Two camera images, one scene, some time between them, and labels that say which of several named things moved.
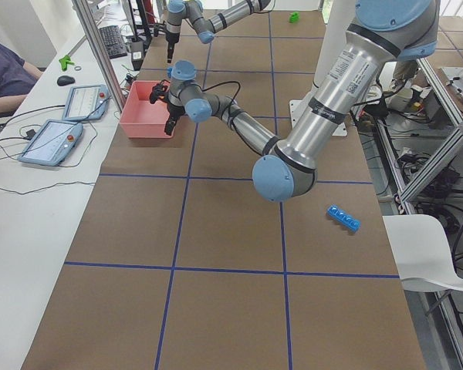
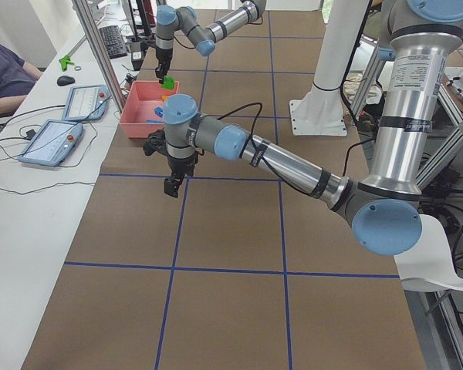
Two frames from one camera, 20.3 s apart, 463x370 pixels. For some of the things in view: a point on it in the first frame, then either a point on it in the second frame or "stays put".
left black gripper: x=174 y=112 → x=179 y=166
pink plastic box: x=140 y=118 stays put
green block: x=294 y=17 → x=169 y=82
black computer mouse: x=65 y=80 stays put
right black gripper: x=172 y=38 → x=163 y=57
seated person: x=8 y=79 stays put
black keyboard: x=113 y=41 stays put
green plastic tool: x=65 y=61 stays put
